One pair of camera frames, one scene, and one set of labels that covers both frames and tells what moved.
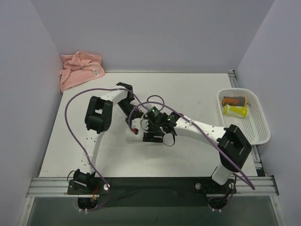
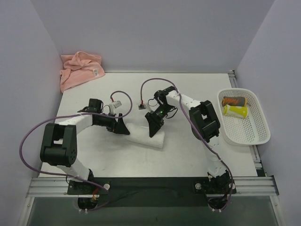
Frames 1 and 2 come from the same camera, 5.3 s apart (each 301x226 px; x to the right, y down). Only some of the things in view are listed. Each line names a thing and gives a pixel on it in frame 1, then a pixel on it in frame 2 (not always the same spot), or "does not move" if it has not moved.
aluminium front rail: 58,187 does not move
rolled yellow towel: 237,111 does not move
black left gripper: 131,120 to 116,125
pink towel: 78,67 does not move
